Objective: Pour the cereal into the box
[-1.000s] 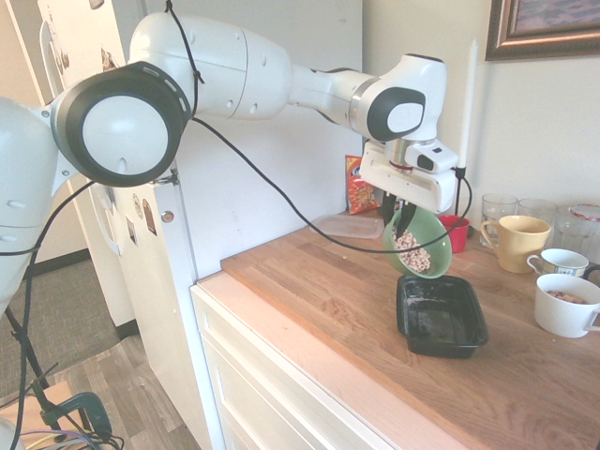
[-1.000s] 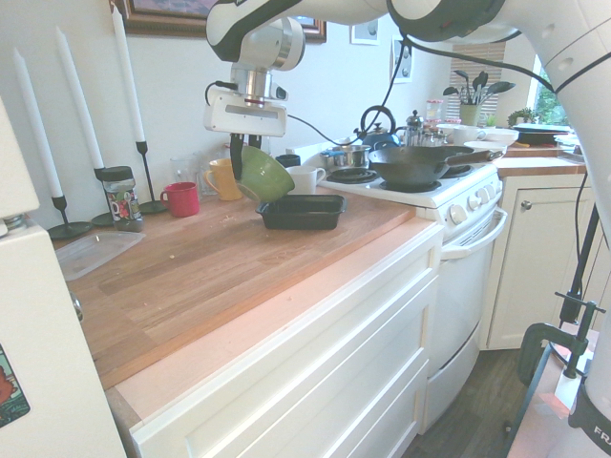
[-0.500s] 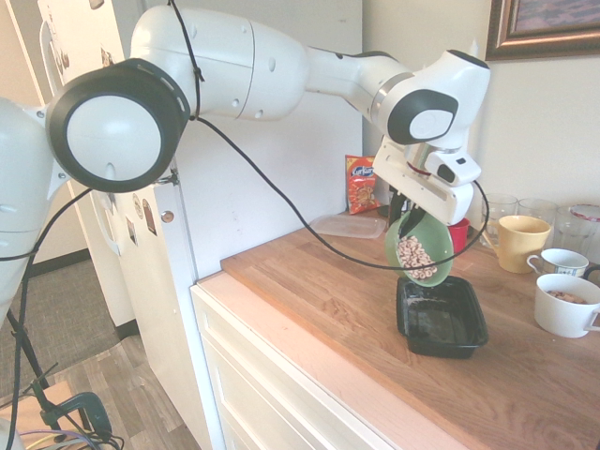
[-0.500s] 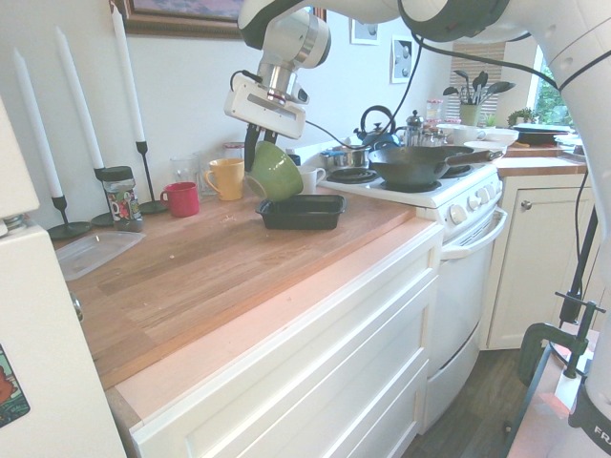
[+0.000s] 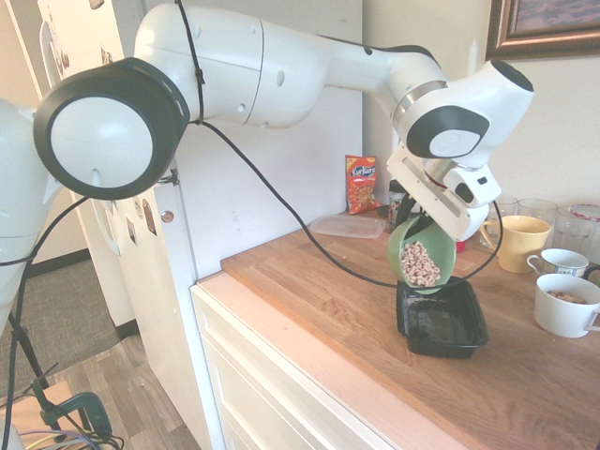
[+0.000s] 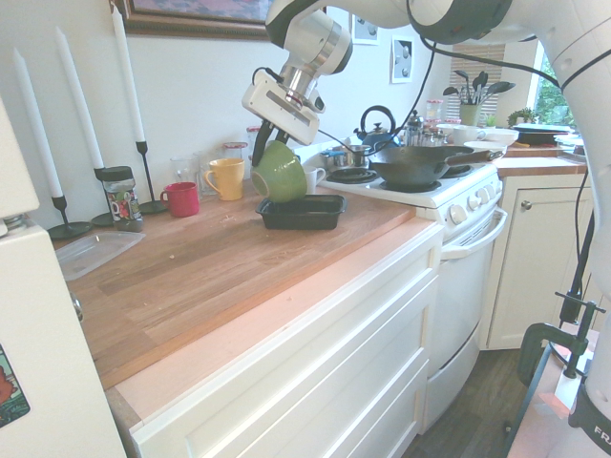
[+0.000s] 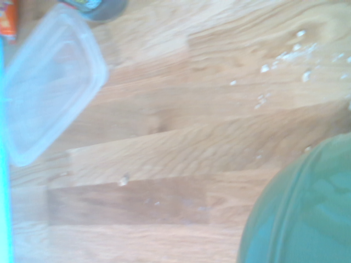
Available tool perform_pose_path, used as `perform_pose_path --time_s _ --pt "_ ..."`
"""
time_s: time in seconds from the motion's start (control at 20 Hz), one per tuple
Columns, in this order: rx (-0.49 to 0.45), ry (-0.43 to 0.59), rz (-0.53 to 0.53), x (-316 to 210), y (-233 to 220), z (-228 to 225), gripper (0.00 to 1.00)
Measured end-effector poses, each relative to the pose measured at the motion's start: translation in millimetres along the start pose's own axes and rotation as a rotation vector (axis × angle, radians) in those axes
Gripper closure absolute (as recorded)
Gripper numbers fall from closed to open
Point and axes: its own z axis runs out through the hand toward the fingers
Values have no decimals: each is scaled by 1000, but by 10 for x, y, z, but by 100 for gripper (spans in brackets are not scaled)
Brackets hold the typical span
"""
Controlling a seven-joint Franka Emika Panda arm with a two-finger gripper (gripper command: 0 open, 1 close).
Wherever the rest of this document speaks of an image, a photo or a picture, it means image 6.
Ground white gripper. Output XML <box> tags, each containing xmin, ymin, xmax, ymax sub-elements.
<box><xmin>240</xmin><ymin>72</ymin><xmax>321</xmax><ymax>166</ymax></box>

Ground green ceramic bowl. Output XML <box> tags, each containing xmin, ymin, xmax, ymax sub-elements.
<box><xmin>249</xmin><ymin>139</ymin><xmax>308</xmax><ymax>204</ymax></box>

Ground black plastic tray box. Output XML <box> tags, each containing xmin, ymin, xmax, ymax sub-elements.
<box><xmin>254</xmin><ymin>192</ymin><xmax>349</xmax><ymax>232</ymax></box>

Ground short jar red checkered lid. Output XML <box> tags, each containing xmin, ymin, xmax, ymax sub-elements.
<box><xmin>221</xmin><ymin>141</ymin><xmax>249</xmax><ymax>163</ymax></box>

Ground yellow ceramic mug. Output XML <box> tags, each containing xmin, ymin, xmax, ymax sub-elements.
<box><xmin>203</xmin><ymin>157</ymin><xmax>246</xmax><ymax>201</ymax></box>

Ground plain white mug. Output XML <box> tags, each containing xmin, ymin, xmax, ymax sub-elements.
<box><xmin>302</xmin><ymin>166</ymin><xmax>327</xmax><ymax>195</ymax></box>

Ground clear drinking glass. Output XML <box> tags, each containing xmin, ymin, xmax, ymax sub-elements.
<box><xmin>193</xmin><ymin>149</ymin><xmax>223</xmax><ymax>199</ymax></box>

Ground black coil burner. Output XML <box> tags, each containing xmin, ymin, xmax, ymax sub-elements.
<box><xmin>326</xmin><ymin>167</ymin><xmax>381</xmax><ymax>185</ymax></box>

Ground clear glass mug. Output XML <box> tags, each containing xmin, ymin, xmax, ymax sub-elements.
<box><xmin>170</xmin><ymin>155</ymin><xmax>202</xmax><ymax>190</ymax></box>

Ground red enamel mug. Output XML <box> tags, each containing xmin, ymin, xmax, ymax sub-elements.
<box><xmin>159</xmin><ymin>181</ymin><xmax>200</xmax><ymax>219</ymax></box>

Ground tall black candle holder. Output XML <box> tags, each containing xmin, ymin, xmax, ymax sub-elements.
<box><xmin>135</xmin><ymin>140</ymin><xmax>169</xmax><ymax>216</ymax></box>

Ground dark framed painting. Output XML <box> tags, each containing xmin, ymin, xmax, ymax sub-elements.
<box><xmin>122</xmin><ymin>0</ymin><xmax>274</xmax><ymax>42</ymax></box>

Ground glass french press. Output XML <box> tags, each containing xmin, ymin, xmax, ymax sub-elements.
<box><xmin>404</xmin><ymin>110</ymin><xmax>427</xmax><ymax>147</ymax></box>

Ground tall white taper candle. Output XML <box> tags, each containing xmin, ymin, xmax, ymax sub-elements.
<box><xmin>110</xmin><ymin>3</ymin><xmax>146</xmax><ymax>143</ymax></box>

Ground spice jar with black lid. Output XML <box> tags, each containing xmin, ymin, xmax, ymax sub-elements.
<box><xmin>95</xmin><ymin>165</ymin><xmax>145</xmax><ymax>234</ymax></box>

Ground glass spice shakers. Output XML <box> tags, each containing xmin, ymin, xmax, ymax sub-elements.
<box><xmin>419</xmin><ymin>127</ymin><xmax>451</xmax><ymax>147</ymax></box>

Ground small jar red lid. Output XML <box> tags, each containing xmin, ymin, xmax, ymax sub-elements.
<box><xmin>425</xmin><ymin>98</ymin><xmax>445</xmax><ymax>126</ymax></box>

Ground white coffee mug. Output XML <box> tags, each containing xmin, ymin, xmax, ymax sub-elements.
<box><xmin>452</xmin><ymin>125</ymin><xmax>488</xmax><ymax>147</ymax></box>

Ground medium white taper candle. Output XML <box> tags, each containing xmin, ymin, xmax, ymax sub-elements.
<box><xmin>53</xmin><ymin>26</ymin><xmax>105</xmax><ymax>170</ymax></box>

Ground shallow white bowl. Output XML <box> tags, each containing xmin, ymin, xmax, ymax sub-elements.
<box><xmin>462</xmin><ymin>139</ymin><xmax>509</xmax><ymax>155</ymax></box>

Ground clear plastic lid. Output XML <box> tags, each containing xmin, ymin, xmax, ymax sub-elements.
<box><xmin>54</xmin><ymin>230</ymin><xmax>147</xmax><ymax>282</ymax></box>

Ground black kitchen utensils bunch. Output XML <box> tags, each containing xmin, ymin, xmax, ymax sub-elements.
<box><xmin>442</xmin><ymin>70</ymin><xmax>517</xmax><ymax>107</ymax></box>

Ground wooden window blinds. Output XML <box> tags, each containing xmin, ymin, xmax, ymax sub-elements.
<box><xmin>450</xmin><ymin>43</ymin><xmax>507</xmax><ymax>114</ymax></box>

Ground white drawer cabinet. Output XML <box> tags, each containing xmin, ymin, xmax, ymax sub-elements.
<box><xmin>127</xmin><ymin>223</ymin><xmax>446</xmax><ymax>458</ymax></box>

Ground short black candle holder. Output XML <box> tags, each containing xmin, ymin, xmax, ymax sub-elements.
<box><xmin>47</xmin><ymin>195</ymin><xmax>94</xmax><ymax>241</ymax></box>

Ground white electric stove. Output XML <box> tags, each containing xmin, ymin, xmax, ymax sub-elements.
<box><xmin>293</xmin><ymin>140</ymin><xmax>510</xmax><ymax>433</ymax></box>

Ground wide white bowl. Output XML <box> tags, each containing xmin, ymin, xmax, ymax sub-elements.
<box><xmin>476</xmin><ymin>126</ymin><xmax>519</xmax><ymax>144</ymax></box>

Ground short white taper candle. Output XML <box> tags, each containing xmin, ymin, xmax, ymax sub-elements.
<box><xmin>12</xmin><ymin>47</ymin><xmax>64</xmax><ymax>198</ymax></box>

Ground black frying pan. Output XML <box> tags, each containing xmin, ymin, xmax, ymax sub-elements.
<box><xmin>513</xmin><ymin>122</ymin><xmax>574</xmax><ymax>146</ymax></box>

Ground white door cabinet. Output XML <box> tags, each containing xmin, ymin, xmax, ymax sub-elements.
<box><xmin>485</xmin><ymin>173</ymin><xmax>603</xmax><ymax>352</ymax></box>

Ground clear glass dish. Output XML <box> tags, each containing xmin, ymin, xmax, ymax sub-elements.
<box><xmin>555</xmin><ymin>133</ymin><xmax>589</xmax><ymax>161</ymax></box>

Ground black stand pole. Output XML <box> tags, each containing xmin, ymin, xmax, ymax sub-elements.
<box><xmin>558</xmin><ymin>171</ymin><xmax>603</xmax><ymax>326</ymax></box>

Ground green c-clamp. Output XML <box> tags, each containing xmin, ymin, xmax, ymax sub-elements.
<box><xmin>516</xmin><ymin>291</ymin><xmax>608</xmax><ymax>388</ymax></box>

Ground colourful fridge magnet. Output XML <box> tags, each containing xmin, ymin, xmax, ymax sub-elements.
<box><xmin>0</xmin><ymin>342</ymin><xmax>32</xmax><ymax>428</ymax></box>

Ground robot mounting table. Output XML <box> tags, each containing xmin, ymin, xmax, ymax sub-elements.
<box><xmin>495</xmin><ymin>328</ymin><xmax>611</xmax><ymax>458</ymax></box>

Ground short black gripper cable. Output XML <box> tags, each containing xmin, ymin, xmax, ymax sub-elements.
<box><xmin>251</xmin><ymin>66</ymin><xmax>284</xmax><ymax>85</ymax></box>

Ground steel pot blue handle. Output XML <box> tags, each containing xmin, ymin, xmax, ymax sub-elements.
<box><xmin>320</xmin><ymin>144</ymin><xmax>371</xmax><ymax>170</ymax></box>

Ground blue kettle black handle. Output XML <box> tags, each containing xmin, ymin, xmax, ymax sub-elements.
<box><xmin>353</xmin><ymin>105</ymin><xmax>403</xmax><ymax>150</ymax></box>

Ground black wok wooden handle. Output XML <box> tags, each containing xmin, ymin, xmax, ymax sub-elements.
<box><xmin>369</xmin><ymin>144</ymin><xmax>507</xmax><ymax>189</ymax></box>

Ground small grey wall print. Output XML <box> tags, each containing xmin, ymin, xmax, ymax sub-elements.
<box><xmin>351</xmin><ymin>12</ymin><xmax>381</xmax><ymax>47</ymax></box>

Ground large grey wall print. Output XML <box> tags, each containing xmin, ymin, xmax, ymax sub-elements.
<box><xmin>390</xmin><ymin>34</ymin><xmax>416</xmax><ymax>85</ymax></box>

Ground long black robot cable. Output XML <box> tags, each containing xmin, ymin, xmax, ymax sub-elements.
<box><xmin>314</xmin><ymin>0</ymin><xmax>567</xmax><ymax>155</ymax></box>

